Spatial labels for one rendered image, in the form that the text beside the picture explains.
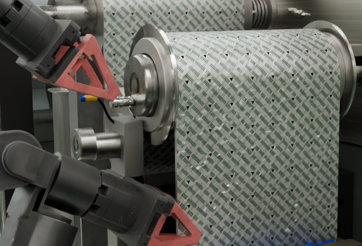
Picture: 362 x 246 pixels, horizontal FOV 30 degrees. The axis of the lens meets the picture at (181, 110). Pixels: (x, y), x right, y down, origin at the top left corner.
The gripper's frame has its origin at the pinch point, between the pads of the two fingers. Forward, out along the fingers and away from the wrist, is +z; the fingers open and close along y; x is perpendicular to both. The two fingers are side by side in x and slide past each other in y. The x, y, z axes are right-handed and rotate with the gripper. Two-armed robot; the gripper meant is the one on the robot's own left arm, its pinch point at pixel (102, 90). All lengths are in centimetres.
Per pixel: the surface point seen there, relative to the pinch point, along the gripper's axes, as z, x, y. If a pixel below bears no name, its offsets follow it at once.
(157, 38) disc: 0.8, 8.5, 2.6
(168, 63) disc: 2.6, 6.4, 5.6
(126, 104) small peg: 3.6, 0.5, -0.2
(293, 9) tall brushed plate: 24.1, 32.1, -17.1
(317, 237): 33.8, 1.5, 6.2
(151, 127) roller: 7.3, -0.1, 1.3
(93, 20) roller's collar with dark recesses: -0.2, 10.3, -22.0
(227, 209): 19.8, -2.9, 6.2
